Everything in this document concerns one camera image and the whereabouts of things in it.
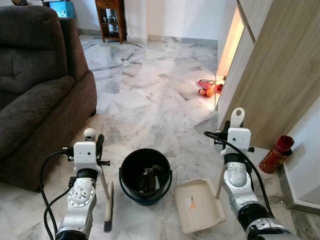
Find wooden hand broom black bristles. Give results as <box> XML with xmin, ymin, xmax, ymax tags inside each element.
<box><xmin>82</xmin><ymin>128</ymin><xmax>115</xmax><ymax>234</ymax></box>

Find beige plastic dustpan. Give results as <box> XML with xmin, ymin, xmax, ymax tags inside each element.
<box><xmin>173</xmin><ymin>107</ymin><xmax>246</xmax><ymax>235</ymax></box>

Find black plastic bucket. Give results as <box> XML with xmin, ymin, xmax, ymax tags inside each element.
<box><xmin>118</xmin><ymin>148</ymin><xmax>174</xmax><ymax>207</ymax></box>

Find red orange toy bundle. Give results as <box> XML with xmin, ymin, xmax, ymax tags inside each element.
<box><xmin>197</xmin><ymin>78</ymin><xmax>225</xmax><ymax>99</ymax></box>

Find dark crumpled rubbish piece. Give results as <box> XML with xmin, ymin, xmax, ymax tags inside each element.
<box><xmin>137</xmin><ymin>168</ymin><xmax>161</xmax><ymax>194</ymax></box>

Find red spray can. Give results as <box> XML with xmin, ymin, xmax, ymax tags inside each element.
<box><xmin>258</xmin><ymin>134</ymin><xmax>296</xmax><ymax>175</ymax></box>

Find light wood cabinet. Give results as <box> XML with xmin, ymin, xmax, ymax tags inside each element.
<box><xmin>214</xmin><ymin>0</ymin><xmax>320</xmax><ymax>151</ymax></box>

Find dark brown fabric sofa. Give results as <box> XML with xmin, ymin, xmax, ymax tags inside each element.
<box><xmin>0</xmin><ymin>4</ymin><xmax>99</xmax><ymax>194</ymax></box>

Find dark wooden shelf stand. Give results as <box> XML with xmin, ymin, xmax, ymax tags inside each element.
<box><xmin>94</xmin><ymin>0</ymin><xmax>127</xmax><ymax>45</ymax></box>

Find blue box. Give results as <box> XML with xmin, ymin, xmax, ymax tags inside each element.
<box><xmin>48</xmin><ymin>0</ymin><xmax>76</xmax><ymax>19</ymax></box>

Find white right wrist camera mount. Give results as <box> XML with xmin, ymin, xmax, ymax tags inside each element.
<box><xmin>226</xmin><ymin>127</ymin><xmax>252</xmax><ymax>156</ymax></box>

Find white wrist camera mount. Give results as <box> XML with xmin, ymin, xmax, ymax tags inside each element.
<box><xmin>226</xmin><ymin>127</ymin><xmax>252</xmax><ymax>156</ymax></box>
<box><xmin>72</xmin><ymin>141</ymin><xmax>103</xmax><ymax>174</ymax></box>

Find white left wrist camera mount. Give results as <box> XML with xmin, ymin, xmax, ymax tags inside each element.
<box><xmin>72</xmin><ymin>141</ymin><xmax>103</xmax><ymax>174</ymax></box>

